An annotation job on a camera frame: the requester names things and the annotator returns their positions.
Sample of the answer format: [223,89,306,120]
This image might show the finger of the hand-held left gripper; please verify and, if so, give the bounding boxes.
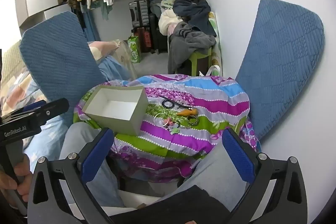
[34,97,70,120]
[1,100,47,117]

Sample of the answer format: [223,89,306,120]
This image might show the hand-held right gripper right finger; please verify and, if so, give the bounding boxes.
[222,127,308,224]

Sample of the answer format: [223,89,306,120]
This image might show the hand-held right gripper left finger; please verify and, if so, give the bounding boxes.
[27,127,114,224]

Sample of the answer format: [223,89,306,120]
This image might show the grey-green cardboard box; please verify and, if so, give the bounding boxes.
[82,85,149,137]

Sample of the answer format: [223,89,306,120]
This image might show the orange gourd pendant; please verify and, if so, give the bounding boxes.
[176,108,198,118]

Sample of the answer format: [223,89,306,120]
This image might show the person's left hand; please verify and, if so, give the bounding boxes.
[0,154,32,196]

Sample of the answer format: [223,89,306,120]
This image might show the person's left leg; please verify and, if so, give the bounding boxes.
[59,121,126,208]

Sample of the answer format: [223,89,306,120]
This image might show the person's leg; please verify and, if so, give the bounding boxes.
[162,134,249,204]
[59,121,126,208]

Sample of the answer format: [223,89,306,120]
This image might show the person's right leg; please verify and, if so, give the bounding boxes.
[162,134,249,204]

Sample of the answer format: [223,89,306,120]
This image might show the blue quilted cushion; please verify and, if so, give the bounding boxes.
[235,0,325,141]
[19,11,107,125]

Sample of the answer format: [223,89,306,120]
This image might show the colourful striped blanket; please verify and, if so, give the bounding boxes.
[73,73,262,183]

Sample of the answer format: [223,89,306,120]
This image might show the black patterned bangle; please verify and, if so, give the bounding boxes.
[185,115,200,126]

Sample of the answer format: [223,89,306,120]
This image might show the silver bangle rings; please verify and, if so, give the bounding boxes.
[153,112,170,127]

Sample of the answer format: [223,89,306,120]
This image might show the light blue sheet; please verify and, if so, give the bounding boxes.
[24,55,132,172]

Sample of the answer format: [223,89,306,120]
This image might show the pink pillow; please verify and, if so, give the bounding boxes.
[88,40,122,62]

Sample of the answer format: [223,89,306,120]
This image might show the black cloth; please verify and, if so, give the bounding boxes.
[108,184,232,224]

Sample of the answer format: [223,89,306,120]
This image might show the white tote bag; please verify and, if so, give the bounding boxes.
[198,65,222,77]

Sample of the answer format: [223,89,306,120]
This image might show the beige floral cloth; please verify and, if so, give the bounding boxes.
[113,40,139,80]

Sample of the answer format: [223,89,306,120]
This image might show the green shopping bag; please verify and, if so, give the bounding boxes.
[127,35,142,63]

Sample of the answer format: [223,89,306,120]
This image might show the green plastic stool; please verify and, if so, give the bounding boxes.
[174,49,214,77]

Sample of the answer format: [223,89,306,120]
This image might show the red suitcase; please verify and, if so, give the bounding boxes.
[134,27,154,55]

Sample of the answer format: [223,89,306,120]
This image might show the grey fleece garment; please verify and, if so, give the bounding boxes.
[167,23,217,74]

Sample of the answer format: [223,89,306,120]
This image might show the plain black suitcase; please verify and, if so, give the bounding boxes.
[149,13,169,53]

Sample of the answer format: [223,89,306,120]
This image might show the black and silver suitcase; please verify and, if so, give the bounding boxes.
[128,0,152,29]

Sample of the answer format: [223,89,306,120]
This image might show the cream fluffy garment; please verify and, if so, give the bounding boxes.
[159,9,182,36]

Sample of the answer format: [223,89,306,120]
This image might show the dark navy jacket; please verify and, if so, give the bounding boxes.
[172,0,217,36]

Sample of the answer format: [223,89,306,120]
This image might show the flower keychain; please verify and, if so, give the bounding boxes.
[165,119,190,134]

